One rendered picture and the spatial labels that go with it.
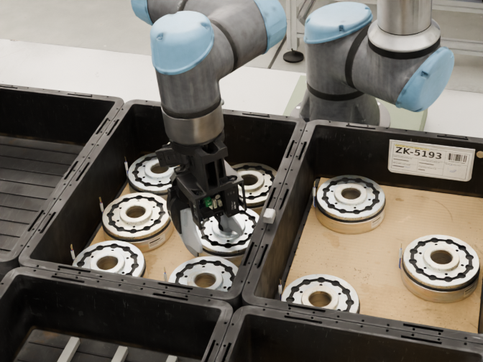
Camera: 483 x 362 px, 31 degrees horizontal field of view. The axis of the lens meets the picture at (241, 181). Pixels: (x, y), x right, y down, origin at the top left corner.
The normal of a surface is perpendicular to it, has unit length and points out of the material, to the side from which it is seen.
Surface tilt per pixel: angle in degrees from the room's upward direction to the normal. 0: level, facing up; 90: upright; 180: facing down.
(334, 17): 8
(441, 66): 97
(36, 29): 0
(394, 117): 2
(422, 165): 90
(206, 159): 88
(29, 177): 0
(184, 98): 89
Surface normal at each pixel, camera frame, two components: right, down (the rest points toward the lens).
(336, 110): -0.16, 0.38
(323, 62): -0.68, 0.51
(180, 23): -0.10, -0.79
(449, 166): -0.27, 0.61
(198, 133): 0.27, 0.56
